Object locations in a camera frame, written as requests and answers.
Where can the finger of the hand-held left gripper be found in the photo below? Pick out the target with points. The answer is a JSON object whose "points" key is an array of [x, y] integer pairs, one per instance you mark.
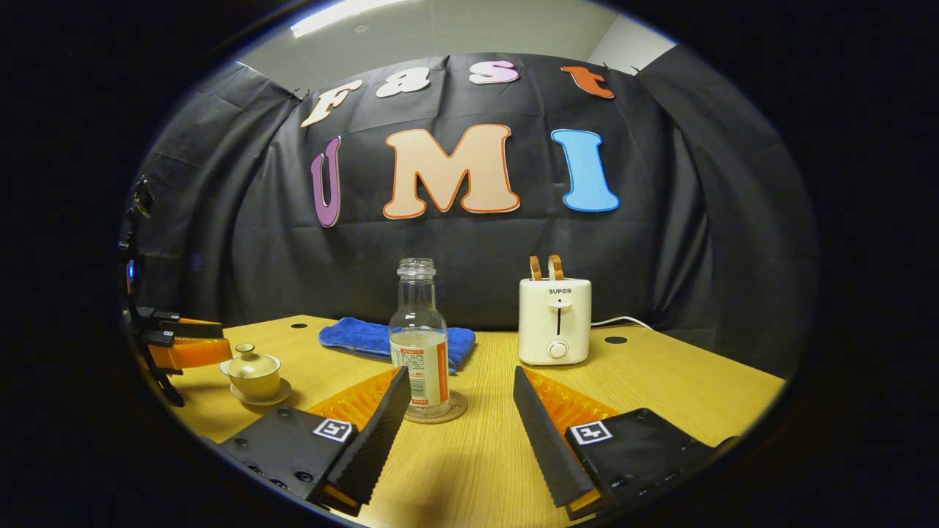
{"points": [[194, 353], [194, 329]]}

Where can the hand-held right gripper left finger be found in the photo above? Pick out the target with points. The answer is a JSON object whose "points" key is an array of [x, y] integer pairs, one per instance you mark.
{"points": [[378, 433]]}

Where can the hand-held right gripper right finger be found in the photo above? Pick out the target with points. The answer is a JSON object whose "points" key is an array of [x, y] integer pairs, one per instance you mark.
{"points": [[546, 433]]}

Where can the round wooden coaster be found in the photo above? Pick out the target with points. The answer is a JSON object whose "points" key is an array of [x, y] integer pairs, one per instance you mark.
{"points": [[458, 408]]}

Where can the clear plastic water bottle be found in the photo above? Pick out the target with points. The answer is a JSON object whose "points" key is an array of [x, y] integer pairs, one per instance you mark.
{"points": [[418, 345]]}

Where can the blue folded towel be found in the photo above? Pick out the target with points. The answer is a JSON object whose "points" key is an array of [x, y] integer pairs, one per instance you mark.
{"points": [[352, 337]]}

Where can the white toaster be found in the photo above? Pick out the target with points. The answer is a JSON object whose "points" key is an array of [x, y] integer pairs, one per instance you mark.
{"points": [[554, 323]]}

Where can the toast bread slice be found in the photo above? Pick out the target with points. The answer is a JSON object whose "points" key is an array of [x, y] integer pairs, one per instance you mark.
{"points": [[556, 267], [535, 268]]}

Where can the black backdrop cloth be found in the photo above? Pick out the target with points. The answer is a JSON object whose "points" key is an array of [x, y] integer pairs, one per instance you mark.
{"points": [[660, 220]]}

